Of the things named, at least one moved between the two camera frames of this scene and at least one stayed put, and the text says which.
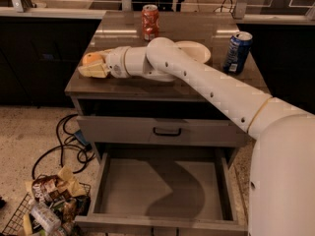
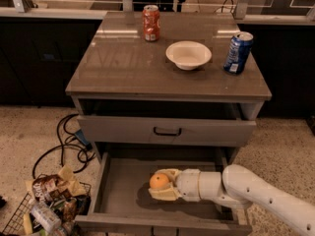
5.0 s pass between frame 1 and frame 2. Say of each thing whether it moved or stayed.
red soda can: stayed
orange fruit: moved
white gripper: moved
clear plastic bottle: stayed
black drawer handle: stayed
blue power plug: stayed
